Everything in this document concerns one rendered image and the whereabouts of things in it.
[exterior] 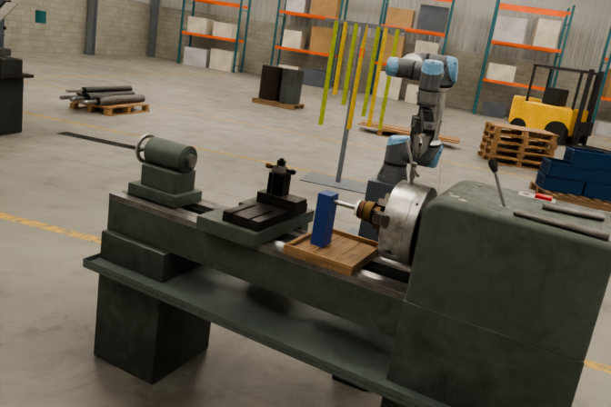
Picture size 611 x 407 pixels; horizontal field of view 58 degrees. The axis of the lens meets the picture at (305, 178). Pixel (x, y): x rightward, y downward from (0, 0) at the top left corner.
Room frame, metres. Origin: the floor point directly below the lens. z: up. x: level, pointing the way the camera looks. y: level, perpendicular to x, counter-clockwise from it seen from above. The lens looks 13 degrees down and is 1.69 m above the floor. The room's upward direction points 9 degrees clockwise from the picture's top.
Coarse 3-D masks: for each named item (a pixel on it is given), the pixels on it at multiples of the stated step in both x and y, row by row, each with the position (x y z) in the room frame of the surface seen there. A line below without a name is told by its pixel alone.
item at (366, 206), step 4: (360, 204) 2.13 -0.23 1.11; (364, 204) 2.13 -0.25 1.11; (368, 204) 2.12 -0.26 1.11; (372, 204) 2.12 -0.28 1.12; (376, 204) 2.14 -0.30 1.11; (360, 208) 2.12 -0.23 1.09; (364, 208) 2.11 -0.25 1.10; (368, 208) 2.11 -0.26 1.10; (372, 208) 2.10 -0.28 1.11; (376, 208) 2.11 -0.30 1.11; (380, 208) 2.11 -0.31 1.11; (356, 212) 2.13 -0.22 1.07; (360, 212) 2.12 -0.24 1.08; (364, 212) 2.11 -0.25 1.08; (368, 212) 2.10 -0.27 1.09; (356, 216) 2.14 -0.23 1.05; (360, 216) 2.12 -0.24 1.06; (364, 216) 2.11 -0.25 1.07; (368, 216) 2.10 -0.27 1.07; (364, 220) 2.12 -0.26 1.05; (368, 220) 2.10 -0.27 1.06
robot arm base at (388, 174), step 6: (384, 162) 2.67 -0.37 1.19; (384, 168) 2.66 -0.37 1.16; (390, 168) 2.63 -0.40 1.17; (396, 168) 2.63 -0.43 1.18; (402, 168) 2.64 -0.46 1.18; (378, 174) 2.67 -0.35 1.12; (384, 174) 2.64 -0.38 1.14; (390, 174) 2.62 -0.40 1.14; (396, 174) 2.62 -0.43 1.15; (402, 174) 2.63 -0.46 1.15; (384, 180) 2.63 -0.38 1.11; (390, 180) 2.61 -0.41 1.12; (396, 180) 2.61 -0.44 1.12
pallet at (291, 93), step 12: (264, 72) 14.84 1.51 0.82; (276, 72) 14.79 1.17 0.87; (288, 72) 14.60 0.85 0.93; (300, 72) 14.65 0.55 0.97; (264, 84) 14.80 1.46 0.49; (276, 84) 14.82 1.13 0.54; (288, 84) 14.58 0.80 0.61; (300, 84) 14.71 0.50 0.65; (264, 96) 14.78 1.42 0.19; (276, 96) 14.86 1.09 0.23; (288, 96) 14.58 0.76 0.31; (300, 96) 14.83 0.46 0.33; (288, 108) 14.43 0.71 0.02
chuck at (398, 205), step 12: (396, 192) 2.01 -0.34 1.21; (408, 192) 2.00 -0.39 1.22; (396, 204) 1.97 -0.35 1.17; (408, 204) 1.95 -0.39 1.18; (396, 216) 1.94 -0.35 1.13; (384, 228) 1.96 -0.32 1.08; (396, 228) 1.93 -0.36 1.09; (384, 240) 1.95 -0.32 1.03; (396, 240) 1.93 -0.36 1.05; (384, 252) 1.98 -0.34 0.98; (396, 252) 1.94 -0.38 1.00
